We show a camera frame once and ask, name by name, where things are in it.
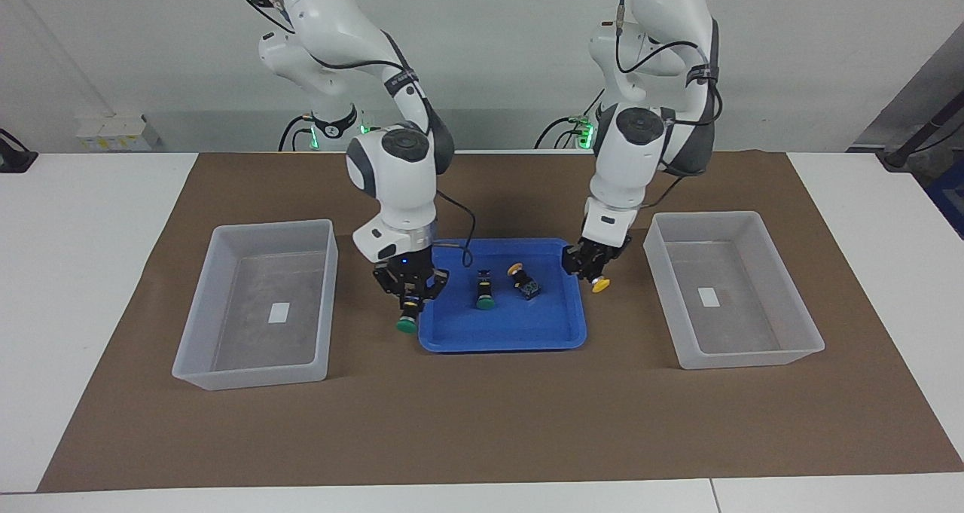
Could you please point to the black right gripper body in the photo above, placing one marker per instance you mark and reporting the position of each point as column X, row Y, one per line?
column 410, row 276

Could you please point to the yellow push button switch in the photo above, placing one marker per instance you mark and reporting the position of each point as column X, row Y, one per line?
column 525, row 283
column 600, row 285

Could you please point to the black clamp device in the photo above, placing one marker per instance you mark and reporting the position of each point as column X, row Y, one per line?
column 15, row 159

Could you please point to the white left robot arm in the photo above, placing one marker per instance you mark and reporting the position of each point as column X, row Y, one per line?
column 633, row 151

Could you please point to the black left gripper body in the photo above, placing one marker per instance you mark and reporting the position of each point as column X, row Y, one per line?
column 595, row 255

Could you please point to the translucent plastic box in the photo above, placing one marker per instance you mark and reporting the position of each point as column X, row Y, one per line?
column 753, row 332
column 256, row 347

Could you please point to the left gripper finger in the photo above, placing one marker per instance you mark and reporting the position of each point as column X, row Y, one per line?
column 587, row 273
column 607, row 267

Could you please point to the black stand pole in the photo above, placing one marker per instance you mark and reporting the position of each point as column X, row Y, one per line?
column 915, row 140

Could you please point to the brown paper table mat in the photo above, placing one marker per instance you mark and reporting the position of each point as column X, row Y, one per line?
column 497, row 422

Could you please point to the white yellow power strip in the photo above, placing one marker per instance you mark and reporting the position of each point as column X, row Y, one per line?
column 117, row 132

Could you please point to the blue crate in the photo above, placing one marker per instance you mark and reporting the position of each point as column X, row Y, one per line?
column 949, row 196

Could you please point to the white label sticker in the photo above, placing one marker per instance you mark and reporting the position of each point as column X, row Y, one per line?
column 708, row 297
column 279, row 312

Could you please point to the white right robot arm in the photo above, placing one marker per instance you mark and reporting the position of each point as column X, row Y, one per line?
column 399, row 181

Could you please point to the green push button switch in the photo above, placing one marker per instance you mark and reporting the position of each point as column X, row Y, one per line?
column 407, row 325
column 486, row 293

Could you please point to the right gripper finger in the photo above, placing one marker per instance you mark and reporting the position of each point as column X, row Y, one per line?
column 423, row 297
column 404, row 300

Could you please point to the blue plastic tray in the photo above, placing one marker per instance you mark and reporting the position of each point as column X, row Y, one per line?
column 527, row 325

